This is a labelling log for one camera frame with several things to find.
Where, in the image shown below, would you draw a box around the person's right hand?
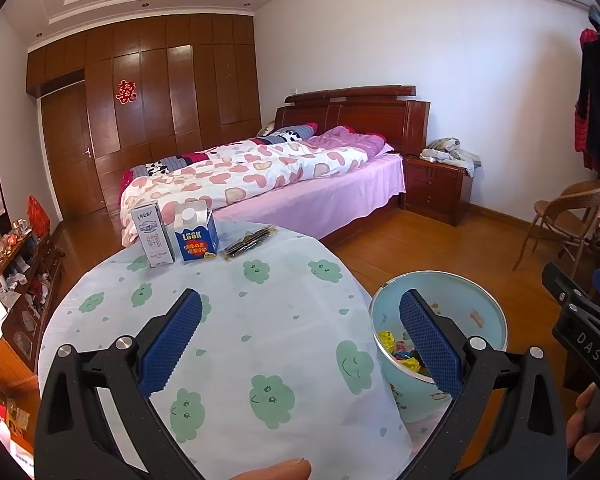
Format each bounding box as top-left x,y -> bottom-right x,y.
565,382 -> 599,457

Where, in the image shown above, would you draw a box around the grey crumpled clothes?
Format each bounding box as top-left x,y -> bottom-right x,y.
420,137 -> 483,177

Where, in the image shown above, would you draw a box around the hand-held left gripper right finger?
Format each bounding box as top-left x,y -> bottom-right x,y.
398,290 -> 569,480

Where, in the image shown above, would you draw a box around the wicker chair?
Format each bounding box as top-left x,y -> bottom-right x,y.
512,177 -> 600,274

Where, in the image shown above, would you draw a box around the dark hanging clothes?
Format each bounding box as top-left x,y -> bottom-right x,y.
575,5 -> 600,177

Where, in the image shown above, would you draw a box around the tall white milk carton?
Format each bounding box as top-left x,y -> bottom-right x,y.
131,200 -> 176,269

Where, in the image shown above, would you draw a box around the wooden low cabinet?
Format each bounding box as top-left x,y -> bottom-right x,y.
0,232 -> 66,397

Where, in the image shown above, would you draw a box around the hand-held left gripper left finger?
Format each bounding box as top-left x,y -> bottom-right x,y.
32,289 -> 216,480

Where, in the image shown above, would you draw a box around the brown wooden door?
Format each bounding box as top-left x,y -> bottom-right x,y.
40,80 -> 107,222

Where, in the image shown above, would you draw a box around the brown wooden wardrobe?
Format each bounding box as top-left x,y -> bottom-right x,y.
26,12 -> 261,222

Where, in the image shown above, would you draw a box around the wooden nightstand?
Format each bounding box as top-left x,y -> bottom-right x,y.
402,155 -> 474,228

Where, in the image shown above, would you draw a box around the wooden bed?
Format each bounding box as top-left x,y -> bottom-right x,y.
119,85 -> 431,247

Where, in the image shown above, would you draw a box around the blue milk carton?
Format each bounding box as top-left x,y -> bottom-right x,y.
172,199 -> 220,263

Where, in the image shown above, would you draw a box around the yellow plastic bag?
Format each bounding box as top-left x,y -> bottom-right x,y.
377,330 -> 399,357

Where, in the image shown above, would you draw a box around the red gift bag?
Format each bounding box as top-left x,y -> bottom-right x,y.
27,195 -> 51,237

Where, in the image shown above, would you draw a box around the light blue trash bin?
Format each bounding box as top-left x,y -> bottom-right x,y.
370,271 -> 510,424

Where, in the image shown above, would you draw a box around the dark snack packet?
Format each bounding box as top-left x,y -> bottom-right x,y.
223,227 -> 279,261

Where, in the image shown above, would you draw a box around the heart print quilt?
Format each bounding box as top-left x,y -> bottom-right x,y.
120,140 -> 385,247

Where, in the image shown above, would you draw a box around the person's left hand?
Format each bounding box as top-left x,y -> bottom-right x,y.
215,457 -> 312,480

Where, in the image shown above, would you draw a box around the red paper wall decoration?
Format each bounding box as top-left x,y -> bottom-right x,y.
115,80 -> 139,106

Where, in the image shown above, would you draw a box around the pink quilt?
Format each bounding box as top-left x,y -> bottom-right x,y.
307,126 -> 396,157

